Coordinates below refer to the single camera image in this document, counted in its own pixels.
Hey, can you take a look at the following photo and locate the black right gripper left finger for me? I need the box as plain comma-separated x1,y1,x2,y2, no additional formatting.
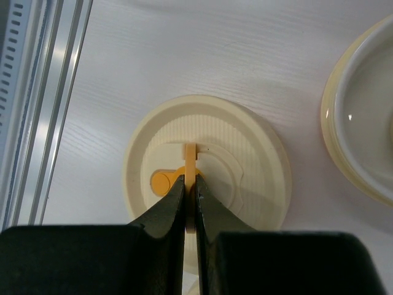
1,176,185,294

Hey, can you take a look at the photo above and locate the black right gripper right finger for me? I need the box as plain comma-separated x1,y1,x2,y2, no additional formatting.
195,176,386,294

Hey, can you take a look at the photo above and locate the cream lid with orange handle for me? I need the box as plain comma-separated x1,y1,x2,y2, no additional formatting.
121,93,292,295

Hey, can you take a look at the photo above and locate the pink-based bowl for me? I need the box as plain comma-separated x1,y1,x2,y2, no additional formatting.
321,16,392,205

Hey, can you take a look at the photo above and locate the slotted grey cable duct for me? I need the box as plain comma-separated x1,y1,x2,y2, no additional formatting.
0,0,44,136

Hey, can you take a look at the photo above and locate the aluminium mounting rail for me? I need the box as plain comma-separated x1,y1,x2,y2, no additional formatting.
1,1,92,229

